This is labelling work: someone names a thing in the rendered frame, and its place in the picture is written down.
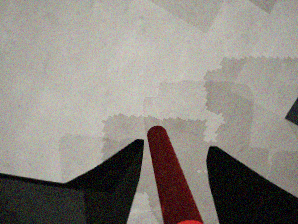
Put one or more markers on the dark red peg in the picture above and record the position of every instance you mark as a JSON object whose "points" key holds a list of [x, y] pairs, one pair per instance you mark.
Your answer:
{"points": [[177, 202]]}

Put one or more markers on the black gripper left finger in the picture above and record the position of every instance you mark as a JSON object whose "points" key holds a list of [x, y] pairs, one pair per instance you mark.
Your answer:
{"points": [[103, 195]]}

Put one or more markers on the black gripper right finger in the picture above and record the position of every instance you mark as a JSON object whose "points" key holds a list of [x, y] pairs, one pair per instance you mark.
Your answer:
{"points": [[242, 196]]}

